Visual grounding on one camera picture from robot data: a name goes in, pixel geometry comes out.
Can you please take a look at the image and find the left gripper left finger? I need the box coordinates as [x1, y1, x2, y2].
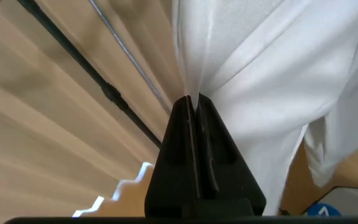
[144, 95, 201, 218]

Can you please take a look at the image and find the black clothes rack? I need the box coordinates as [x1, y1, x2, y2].
[0, 0, 163, 149]

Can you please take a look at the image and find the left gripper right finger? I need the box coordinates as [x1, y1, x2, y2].
[196, 92, 267, 218]

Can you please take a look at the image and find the pale grey garment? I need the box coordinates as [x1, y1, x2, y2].
[171, 0, 358, 216]

